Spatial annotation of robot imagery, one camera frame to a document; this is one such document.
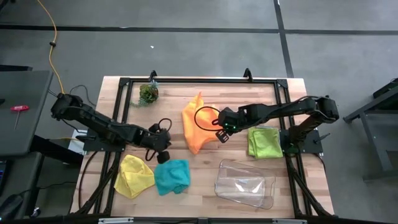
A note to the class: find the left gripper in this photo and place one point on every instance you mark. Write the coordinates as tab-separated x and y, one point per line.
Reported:
157	140

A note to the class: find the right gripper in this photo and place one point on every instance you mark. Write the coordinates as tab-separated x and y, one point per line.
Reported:
233	118

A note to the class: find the teal microfiber towel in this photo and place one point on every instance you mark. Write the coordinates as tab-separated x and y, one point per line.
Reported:
172	177

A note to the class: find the orange microfiber towel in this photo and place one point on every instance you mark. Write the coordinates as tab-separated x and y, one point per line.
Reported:
196	137

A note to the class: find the yellow microfiber towel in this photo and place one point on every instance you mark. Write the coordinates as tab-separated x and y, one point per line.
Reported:
133	177

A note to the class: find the lime green microfiber towel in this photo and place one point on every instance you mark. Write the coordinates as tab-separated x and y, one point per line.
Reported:
264	143

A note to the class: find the clear plastic bin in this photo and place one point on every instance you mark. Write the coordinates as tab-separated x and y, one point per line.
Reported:
245	186

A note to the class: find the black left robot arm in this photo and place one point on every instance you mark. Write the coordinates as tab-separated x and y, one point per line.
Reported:
99	124

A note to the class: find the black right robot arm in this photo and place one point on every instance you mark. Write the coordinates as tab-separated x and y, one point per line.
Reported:
280	109

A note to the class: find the small green potted plant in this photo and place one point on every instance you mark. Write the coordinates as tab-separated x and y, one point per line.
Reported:
148	93

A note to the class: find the white paper sheet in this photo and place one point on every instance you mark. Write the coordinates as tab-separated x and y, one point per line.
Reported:
76	146

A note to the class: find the grey side table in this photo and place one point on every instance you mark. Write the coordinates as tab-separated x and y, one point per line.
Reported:
28	93

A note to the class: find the grey metal stand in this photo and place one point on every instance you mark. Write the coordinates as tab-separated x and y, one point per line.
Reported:
378	149

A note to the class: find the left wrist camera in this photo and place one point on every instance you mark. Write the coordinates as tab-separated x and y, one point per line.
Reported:
154	128

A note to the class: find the black aluminium table frame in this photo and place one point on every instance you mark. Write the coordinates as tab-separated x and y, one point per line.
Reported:
202	80

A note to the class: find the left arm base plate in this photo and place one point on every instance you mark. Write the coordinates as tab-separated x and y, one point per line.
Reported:
102	146

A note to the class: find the black frame bracket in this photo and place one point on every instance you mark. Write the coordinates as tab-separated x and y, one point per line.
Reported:
247	75
152	76

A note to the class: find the silver metal bracket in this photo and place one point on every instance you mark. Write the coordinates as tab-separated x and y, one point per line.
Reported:
115	221
289	221

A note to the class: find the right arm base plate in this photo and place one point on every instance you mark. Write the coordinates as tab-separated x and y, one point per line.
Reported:
314	146

